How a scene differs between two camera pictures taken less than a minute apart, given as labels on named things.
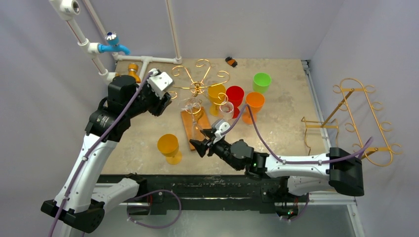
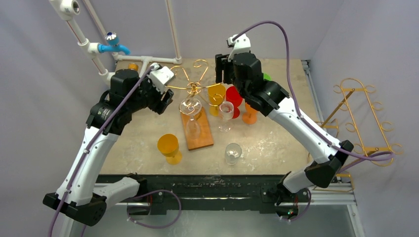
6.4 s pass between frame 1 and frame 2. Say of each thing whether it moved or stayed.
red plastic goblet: stayed
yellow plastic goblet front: stayed
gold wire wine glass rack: moved
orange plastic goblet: stayed
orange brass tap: stayed
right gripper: moved
